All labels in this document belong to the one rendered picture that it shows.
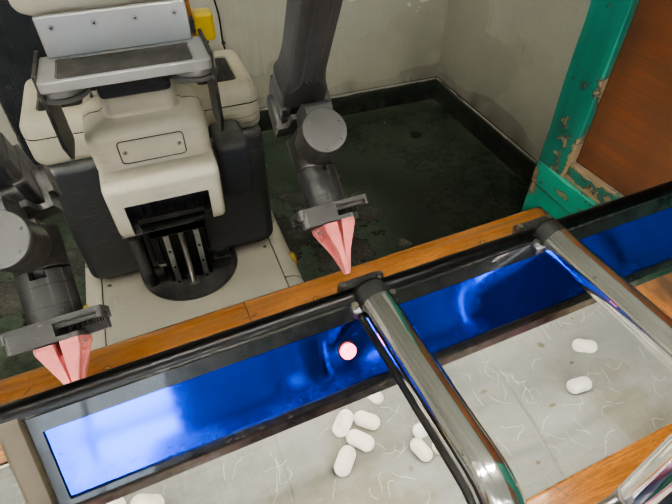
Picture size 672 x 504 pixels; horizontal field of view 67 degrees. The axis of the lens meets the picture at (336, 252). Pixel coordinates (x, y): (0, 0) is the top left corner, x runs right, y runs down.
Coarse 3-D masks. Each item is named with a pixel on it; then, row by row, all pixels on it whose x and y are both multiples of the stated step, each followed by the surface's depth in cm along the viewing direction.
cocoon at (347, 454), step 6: (342, 450) 62; (348, 450) 62; (354, 450) 62; (342, 456) 61; (348, 456) 61; (354, 456) 62; (336, 462) 61; (342, 462) 61; (348, 462) 61; (336, 468) 61; (342, 468) 60; (348, 468) 60; (342, 474) 60; (348, 474) 61
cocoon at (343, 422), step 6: (342, 414) 65; (348, 414) 65; (336, 420) 65; (342, 420) 65; (348, 420) 65; (336, 426) 64; (342, 426) 64; (348, 426) 65; (336, 432) 64; (342, 432) 64
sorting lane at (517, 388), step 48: (528, 336) 77; (576, 336) 77; (624, 336) 77; (480, 384) 71; (528, 384) 71; (624, 384) 71; (288, 432) 66; (384, 432) 66; (528, 432) 66; (576, 432) 66; (624, 432) 66; (0, 480) 61; (192, 480) 61; (240, 480) 61; (288, 480) 61; (336, 480) 61; (384, 480) 61; (432, 480) 61; (528, 480) 61
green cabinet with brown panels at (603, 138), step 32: (608, 0) 71; (640, 0) 68; (608, 32) 73; (640, 32) 70; (576, 64) 79; (608, 64) 74; (640, 64) 71; (576, 96) 81; (608, 96) 77; (640, 96) 73; (576, 128) 83; (608, 128) 79; (640, 128) 74; (544, 160) 92; (576, 160) 87; (608, 160) 81; (640, 160) 75; (608, 192) 81
